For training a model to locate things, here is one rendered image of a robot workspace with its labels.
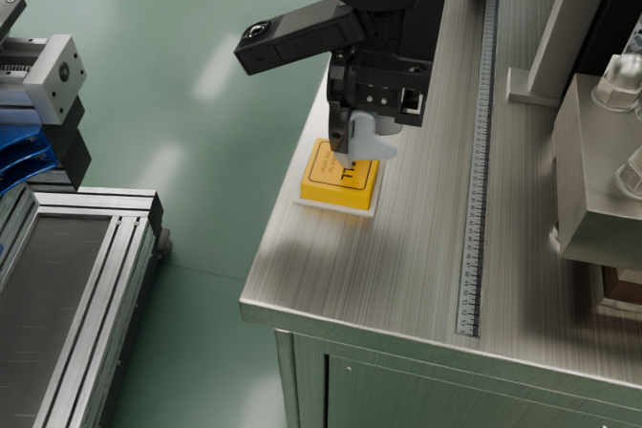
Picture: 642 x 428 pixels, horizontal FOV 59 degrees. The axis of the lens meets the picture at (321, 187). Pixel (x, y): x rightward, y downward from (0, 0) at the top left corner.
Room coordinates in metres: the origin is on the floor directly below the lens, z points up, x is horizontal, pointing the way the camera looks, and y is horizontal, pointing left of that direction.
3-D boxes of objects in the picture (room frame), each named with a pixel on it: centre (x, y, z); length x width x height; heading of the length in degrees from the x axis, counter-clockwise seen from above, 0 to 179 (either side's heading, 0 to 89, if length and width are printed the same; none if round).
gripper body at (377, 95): (0.38, -0.05, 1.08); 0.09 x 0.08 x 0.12; 77
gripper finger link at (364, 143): (0.37, -0.04, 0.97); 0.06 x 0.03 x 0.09; 77
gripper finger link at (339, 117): (0.37, -0.02, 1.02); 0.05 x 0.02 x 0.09; 167
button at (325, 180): (0.39, -0.02, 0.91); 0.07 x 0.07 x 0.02; 77
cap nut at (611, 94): (0.37, -0.25, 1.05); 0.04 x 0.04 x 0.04
